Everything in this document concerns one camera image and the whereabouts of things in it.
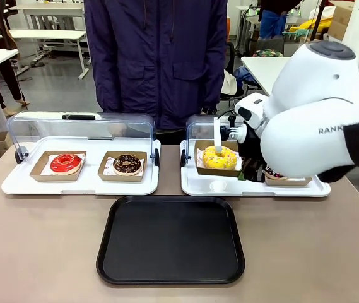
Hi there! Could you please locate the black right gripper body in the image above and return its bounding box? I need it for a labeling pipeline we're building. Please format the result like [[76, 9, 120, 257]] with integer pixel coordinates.
[[238, 125, 267, 174]]

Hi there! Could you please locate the yellow sprinkled donut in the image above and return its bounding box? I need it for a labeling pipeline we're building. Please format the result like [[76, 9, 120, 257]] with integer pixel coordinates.
[[201, 145, 239, 169]]

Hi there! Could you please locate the dark sprinkled donut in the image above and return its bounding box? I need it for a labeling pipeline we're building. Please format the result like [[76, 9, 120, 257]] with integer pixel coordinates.
[[263, 165, 290, 181]]

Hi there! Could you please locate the brown cardboard donut tray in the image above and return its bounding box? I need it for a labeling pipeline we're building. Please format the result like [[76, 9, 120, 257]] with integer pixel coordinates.
[[264, 172, 314, 187]]

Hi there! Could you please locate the black plastic serving tray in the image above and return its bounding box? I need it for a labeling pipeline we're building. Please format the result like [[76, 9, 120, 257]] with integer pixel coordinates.
[[96, 195, 245, 287]]

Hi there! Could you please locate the chocolate glazed donut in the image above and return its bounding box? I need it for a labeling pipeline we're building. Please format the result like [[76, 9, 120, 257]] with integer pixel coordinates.
[[112, 153, 144, 177]]

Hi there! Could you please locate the chocolate donut in box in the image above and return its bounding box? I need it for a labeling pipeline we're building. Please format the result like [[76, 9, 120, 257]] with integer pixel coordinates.
[[98, 150, 148, 184]]

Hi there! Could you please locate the red glazed donut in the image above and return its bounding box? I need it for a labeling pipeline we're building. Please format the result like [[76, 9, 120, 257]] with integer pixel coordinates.
[[50, 153, 82, 176]]

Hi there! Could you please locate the red donut in box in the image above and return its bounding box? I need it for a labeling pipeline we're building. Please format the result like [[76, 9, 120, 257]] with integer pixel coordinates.
[[29, 150, 87, 182]]

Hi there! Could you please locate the person's right hand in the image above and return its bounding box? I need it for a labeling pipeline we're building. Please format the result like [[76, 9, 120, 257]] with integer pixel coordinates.
[[109, 122, 128, 137]]

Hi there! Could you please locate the white display case base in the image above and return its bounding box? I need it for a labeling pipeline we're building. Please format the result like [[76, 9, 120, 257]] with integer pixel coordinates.
[[180, 138, 331, 198], [1, 137, 161, 196]]

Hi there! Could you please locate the clear display case lid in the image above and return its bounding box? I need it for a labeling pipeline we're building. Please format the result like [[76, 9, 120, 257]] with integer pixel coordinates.
[[180, 114, 242, 167], [6, 110, 161, 167]]

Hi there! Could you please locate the black office chair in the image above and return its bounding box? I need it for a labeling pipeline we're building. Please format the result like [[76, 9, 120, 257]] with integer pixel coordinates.
[[218, 42, 256, 115]]

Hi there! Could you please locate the white table with black pole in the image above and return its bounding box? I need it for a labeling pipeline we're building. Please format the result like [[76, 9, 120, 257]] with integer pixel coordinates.
[[240, 56, 293, 97]]

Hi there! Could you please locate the colourful patterned bag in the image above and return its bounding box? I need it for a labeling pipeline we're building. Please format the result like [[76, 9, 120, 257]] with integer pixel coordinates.
[[252, 47, 285, 58]]

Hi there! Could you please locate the person in blue jeans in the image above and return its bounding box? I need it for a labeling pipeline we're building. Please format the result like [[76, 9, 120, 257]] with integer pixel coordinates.
[[258, 0, 303, 41]]

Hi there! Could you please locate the person in navy jacket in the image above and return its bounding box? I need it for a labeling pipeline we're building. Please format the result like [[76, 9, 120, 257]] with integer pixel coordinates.
[[83, 0, 230, 145]]

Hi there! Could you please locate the yellow bag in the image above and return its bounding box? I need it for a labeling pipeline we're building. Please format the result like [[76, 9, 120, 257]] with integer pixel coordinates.
[[295, 17, 333, 44]]

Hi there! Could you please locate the black vertical pole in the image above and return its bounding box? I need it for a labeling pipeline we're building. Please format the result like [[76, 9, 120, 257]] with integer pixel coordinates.
[[308, 0, 329, 44]]

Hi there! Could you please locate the brown cardboard box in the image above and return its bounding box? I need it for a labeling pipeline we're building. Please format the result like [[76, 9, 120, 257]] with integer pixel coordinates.
[[327, 0, 355, 42]]

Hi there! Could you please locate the white desk with white legs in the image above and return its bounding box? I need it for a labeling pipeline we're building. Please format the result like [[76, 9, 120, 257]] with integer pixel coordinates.
[[8, 29, 92, 80]]

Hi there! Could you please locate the white desk in background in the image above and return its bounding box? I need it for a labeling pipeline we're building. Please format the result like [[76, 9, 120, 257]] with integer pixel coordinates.
[[9, 2, 87, 31]]

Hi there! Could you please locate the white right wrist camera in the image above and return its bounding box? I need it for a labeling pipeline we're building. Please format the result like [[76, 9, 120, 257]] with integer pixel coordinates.
[[213, 116, 247, 154]]

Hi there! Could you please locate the black cable bundle under arm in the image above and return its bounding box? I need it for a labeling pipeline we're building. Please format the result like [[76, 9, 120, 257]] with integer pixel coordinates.
[[317, 163, 356, 184]]

